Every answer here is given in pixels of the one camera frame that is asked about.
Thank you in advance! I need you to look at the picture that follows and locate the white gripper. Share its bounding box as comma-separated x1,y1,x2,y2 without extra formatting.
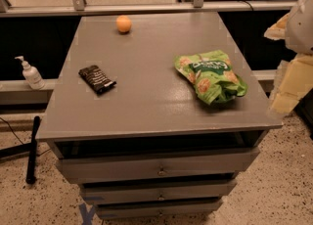
264,0,313,114

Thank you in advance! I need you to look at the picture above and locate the bottom grey drawer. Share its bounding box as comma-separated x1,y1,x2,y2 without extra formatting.
96,198,222,220

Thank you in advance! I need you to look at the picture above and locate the black stand leg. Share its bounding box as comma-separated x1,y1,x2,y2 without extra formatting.
26,116,40,184

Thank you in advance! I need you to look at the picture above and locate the black snack bar packet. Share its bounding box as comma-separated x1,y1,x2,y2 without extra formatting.
78,65,116,95

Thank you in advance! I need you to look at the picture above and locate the black cable on floor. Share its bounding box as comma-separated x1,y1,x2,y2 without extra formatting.
0,116,25,146

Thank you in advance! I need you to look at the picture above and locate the grey drawer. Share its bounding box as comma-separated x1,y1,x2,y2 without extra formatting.
96,198,222,220
56,147,260,184
80,179,237,204

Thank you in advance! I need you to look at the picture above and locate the green rice chip bag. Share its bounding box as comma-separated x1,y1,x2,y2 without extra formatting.
174,50,247,105

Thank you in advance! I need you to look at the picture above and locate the white pump dispenser bottle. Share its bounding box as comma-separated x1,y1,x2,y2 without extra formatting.
16,56,45,90

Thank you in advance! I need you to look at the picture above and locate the top grey drawer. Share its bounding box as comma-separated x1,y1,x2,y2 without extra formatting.
56,147,260,184

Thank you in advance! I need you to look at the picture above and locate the middle grey drawer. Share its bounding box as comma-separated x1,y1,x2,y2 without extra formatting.
80,179,237,204

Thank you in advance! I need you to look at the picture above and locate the orange fruit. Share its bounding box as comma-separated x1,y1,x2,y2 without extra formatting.
115,16,132,33

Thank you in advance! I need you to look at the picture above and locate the grey drawer cabinet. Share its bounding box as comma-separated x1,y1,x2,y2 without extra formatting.
35,11,284,221

